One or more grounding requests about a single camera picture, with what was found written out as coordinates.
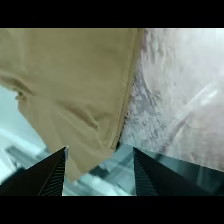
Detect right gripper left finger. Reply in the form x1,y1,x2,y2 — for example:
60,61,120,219
0,145,68,197

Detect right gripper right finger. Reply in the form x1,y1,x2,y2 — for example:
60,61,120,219
132,147,214,197

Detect tan garment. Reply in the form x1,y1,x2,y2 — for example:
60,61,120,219
0,27,146,183

